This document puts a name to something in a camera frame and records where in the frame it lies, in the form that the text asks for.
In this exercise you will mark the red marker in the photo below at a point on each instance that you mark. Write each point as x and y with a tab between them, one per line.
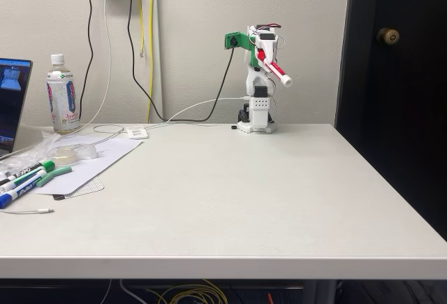
279	72

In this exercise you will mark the green cap Expo marker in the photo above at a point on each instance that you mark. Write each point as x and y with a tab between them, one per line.
49	165

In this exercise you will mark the black cap Expo marker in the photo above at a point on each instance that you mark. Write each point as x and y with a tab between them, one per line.
31	179

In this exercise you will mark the blue cap Expo marker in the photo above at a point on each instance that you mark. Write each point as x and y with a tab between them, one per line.
22	190

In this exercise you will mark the brass door knob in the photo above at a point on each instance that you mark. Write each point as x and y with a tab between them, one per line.
387	36

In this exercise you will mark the dark door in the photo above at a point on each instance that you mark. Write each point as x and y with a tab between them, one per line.
401	108

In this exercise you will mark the white adapter hub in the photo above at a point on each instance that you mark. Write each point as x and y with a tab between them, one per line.
137	132

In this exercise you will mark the white paper sheet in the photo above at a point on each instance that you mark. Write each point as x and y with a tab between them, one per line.
104	157

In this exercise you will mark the clear plastic drink bottle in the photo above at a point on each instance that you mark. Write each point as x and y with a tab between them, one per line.
62	101

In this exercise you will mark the clear tape dispenser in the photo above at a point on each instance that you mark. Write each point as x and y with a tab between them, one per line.
70	153

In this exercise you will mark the white mesh mat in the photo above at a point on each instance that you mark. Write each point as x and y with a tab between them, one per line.
89	188

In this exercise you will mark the clear plastic bag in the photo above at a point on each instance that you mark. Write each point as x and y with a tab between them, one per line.
45	139

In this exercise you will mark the mint green plastic tool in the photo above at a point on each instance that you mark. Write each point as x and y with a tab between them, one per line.
57	171

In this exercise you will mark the grey table leg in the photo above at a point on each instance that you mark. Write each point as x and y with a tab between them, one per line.
321	291

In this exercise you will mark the grey laptop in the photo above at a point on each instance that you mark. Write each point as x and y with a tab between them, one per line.
10	101

